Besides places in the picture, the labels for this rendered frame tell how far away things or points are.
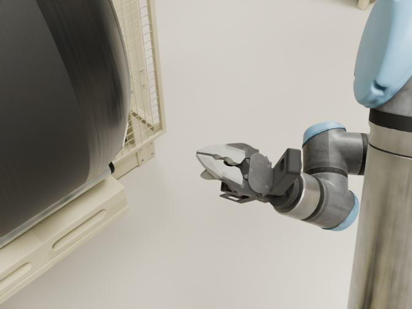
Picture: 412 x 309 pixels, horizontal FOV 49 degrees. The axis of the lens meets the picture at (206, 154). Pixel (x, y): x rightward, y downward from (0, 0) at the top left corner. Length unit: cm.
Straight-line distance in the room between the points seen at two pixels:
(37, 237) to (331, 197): 54
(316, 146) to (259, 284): 89
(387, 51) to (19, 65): 34
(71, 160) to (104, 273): 123
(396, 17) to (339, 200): 56
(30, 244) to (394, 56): 67
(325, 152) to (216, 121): 135
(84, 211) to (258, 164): 33
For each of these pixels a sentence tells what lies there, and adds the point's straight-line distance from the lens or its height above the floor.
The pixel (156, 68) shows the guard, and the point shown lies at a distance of 157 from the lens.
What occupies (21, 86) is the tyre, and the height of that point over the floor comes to 126.
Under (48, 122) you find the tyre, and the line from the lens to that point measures 54.
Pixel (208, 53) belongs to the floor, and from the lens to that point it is 270.
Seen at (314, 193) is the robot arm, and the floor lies 89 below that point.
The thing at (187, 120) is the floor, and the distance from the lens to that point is 226.
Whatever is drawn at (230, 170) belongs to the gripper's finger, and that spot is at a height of 98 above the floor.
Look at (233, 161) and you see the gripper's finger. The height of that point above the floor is 98.
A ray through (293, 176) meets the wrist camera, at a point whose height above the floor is 99.
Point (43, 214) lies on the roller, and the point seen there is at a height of 90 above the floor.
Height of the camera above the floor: 156
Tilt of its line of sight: 48 degrees down
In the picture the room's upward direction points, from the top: straight up
